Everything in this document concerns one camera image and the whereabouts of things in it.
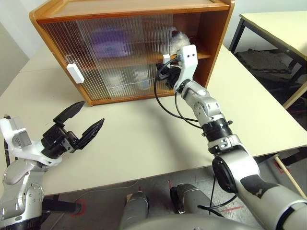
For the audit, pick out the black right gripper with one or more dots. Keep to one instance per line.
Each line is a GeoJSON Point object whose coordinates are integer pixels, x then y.
{"type": "Point", "coordinates": [172, 76]}

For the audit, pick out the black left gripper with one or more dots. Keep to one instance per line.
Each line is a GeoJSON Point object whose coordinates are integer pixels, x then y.
{"type": "Point", "coordinates": [55, 141]}

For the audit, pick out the white bottle with blue label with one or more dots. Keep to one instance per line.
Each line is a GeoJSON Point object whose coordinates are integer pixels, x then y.
{"type": "Point", "coordinates": [142, 80]}
{"type": "Point", "coordinates": [115, 83]}

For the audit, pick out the ribbed glass sliding door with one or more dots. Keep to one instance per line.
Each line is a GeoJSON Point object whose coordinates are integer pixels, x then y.
{"type": "Point", "coordinates": [156, 36]}
{"type": "Point", "coordinates": [57, 43]}

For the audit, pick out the white plush toy red scarf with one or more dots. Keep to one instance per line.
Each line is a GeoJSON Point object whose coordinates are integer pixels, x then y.
{"type": "Point", "coordinates": [180, 39]}

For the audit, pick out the purple tissue pack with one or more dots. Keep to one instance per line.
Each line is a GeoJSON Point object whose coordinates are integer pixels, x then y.
{"type": "Point", "coordinates": [108, 45]}

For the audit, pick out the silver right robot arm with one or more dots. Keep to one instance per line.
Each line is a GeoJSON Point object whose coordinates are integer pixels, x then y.
{"type": "Point", "coordinates": [208, 107]}

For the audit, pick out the wooden cabinet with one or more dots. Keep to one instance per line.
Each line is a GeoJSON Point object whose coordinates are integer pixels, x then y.
{"type": "Point", "coordinates": [120, 7]}

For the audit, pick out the black table leg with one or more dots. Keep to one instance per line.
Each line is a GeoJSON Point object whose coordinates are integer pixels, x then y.
{"type": "Point", "coordinates": [62, 204]}
{"type": "Point", "coordinates": [293, 158]}

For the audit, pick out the grey left robot leg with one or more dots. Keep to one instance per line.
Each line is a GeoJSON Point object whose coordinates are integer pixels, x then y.
{"type": "Point", "coordinates": [134, 210]}

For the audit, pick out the grey robot leg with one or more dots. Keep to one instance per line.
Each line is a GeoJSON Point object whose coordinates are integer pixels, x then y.
{"type": "Point", "coordinates": [194, 198]}
{"type": "Point", "coordinates": [134, 210]}

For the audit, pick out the beige table with black legs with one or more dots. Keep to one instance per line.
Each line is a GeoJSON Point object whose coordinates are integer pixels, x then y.
{"type": "Point", "coordinates": [271, 26]}

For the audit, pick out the grey right robot leg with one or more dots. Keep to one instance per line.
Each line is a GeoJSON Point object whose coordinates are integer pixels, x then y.
{"type": "Point", "coordinates": [194, 198]}

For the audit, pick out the grey robot torso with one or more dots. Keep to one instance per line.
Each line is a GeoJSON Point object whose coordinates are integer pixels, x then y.
{"type": "Point", "coordinates": [187, 222]}

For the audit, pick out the wooden stick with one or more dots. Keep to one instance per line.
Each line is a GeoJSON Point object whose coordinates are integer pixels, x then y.
{"type": "Point", "coordinates": [290, 177]}

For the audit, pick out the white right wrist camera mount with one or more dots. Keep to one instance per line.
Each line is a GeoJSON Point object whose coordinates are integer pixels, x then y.
{"type": "Point", "coordinates": [189, 62]}

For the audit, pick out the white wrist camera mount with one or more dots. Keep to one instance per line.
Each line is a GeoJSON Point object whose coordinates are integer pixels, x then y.
{"type": "Point", "coordinates": [189, 62]}
{"type": "Point", "coordinates": [24, 151]}

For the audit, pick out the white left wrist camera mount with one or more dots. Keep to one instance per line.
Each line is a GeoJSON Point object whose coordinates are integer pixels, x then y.
{"type": "Point", "coordinates": [24, 151]}

